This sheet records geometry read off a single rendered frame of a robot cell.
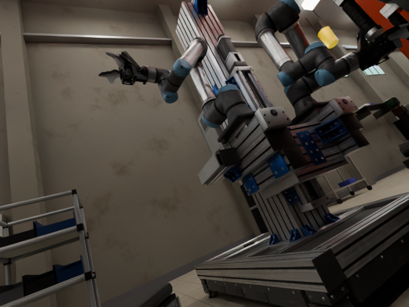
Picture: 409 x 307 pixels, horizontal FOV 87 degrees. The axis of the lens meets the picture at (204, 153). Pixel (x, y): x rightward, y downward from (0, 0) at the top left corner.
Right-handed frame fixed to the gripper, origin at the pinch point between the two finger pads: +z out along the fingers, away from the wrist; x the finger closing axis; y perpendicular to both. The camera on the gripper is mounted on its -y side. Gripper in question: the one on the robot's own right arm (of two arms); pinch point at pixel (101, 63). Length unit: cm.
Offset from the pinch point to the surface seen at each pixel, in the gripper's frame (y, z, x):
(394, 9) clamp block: 22, -87, -82
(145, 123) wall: -125, -162, 293
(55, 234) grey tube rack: 61, 20, 84
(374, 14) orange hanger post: 8, -112, -75
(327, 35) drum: -378, -842, 86
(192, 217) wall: 81, -188, 258
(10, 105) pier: -171, 45, 323
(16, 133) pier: -118, 40, 315
